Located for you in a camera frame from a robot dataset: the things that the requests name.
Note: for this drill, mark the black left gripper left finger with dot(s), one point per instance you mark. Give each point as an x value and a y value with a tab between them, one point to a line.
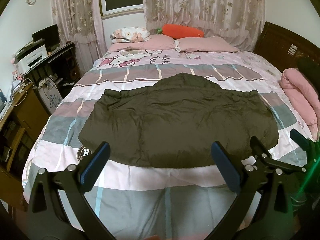
46	216

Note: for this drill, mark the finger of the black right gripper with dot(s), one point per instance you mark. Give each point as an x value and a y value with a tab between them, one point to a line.
259	152
301	138

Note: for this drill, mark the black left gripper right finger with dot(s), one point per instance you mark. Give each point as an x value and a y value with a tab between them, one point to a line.
250	216

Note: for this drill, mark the olive green puffer jacket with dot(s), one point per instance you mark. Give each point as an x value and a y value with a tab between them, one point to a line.
173	123

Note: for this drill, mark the folded pink blanket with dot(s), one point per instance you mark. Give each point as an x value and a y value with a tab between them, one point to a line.
303	97

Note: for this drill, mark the patterned pink grey bed duvet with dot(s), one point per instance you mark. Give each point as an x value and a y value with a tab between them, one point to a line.
172	203

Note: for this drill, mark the brown wooden cabinet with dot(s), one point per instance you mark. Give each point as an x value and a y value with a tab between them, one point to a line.
21	125

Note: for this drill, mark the dark wooden headboard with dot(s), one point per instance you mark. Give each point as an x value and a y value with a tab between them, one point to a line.
282	48

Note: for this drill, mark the pink pillow right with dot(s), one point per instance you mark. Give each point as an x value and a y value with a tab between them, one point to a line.
204	44

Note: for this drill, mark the pink pillow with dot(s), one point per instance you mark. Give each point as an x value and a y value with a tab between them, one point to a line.
204	44
156	42

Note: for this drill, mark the black computer desk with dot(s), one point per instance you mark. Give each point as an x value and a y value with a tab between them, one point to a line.
62	65

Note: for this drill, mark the white printer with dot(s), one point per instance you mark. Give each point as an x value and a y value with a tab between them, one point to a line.
32	58

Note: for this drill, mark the floral lace curtain right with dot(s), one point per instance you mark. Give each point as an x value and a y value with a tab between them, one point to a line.
239	22

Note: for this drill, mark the floral lace curtain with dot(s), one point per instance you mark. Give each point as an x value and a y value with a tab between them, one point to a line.
80	22
239	22

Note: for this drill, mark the orange carrot plush pillow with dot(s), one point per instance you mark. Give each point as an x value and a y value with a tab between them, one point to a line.
179	31

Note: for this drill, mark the black computer monitor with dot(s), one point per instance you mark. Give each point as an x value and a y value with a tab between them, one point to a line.
50	35

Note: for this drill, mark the pink pillow left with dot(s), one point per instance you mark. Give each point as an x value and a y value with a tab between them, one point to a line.
156	42

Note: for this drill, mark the floral white pillow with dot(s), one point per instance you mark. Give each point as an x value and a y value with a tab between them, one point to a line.
130	35

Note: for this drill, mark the floral lace curtain left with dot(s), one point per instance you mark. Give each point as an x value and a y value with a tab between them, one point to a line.
80	22

